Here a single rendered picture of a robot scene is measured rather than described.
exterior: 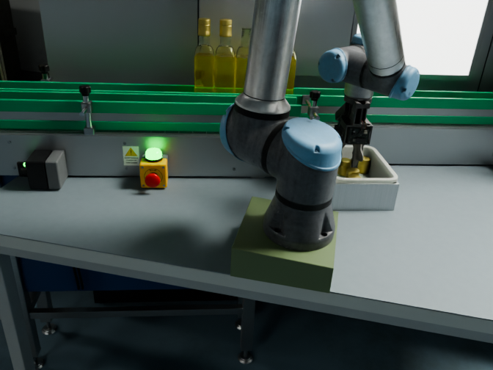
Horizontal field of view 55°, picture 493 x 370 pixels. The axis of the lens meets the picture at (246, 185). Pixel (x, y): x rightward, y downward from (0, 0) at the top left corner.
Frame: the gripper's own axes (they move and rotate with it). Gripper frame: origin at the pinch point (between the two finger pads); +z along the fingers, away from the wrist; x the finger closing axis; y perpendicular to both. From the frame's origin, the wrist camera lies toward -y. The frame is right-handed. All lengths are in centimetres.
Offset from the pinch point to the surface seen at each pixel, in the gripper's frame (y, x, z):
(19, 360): 22, -90, 53
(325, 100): -13.5, -4.6, -13.6
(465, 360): -2, 58, 81
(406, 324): 48, 4, 15
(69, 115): -3, -76, -11
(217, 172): -1.4, -36.0, 4.4
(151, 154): 4, -54, -3
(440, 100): -14.4, 30.6, -14.4
